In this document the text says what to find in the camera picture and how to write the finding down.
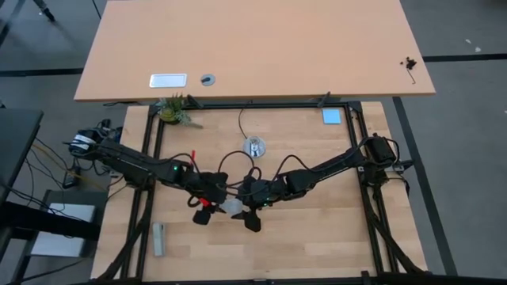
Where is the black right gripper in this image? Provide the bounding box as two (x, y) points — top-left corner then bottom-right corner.
(231, 177), (280, 234)

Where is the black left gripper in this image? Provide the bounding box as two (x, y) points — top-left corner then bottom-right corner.
(189, 169), (230, 226)

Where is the white lightbulb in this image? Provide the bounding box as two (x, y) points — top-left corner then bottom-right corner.
(219, 197), (245, 217)

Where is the chrome lamp socket base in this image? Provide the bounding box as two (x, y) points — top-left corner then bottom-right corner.
(242, 135), (267, 159)

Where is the grey rectangular block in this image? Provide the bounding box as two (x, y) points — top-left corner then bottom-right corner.
(152, 222), (166, 257)

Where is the small artificial potted plant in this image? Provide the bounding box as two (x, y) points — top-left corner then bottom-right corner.
(154, 93), (204, 130)

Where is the blue sticky note pad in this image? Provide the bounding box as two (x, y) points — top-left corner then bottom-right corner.
(321, 108), (342, 125)

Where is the black power adapter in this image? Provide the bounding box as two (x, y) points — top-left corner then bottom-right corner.
(62, 165), (82, 189)

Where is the white flat box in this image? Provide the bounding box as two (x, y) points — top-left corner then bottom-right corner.
(30, 202), (97, 258)

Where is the beige wooden desk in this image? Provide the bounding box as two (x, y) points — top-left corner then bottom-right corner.
(74, 0), (436, 103)

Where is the black side desk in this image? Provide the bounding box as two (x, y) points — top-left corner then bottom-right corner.
(0, 107), (44, 203)

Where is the black hex key with screws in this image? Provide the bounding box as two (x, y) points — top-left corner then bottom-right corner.
(399, 56), (417, 86)

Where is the black stand leg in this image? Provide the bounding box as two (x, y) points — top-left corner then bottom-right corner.
(31, 0), (56, 23)

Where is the black lamp cable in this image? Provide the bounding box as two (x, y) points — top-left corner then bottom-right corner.
(237, 107), (250, 140)

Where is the black aluminium frame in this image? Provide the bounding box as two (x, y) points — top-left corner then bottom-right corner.
(90, 101), (507, 285)

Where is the yellow floor cable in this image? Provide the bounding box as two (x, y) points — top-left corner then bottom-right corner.
(31, 142), (107, 192)

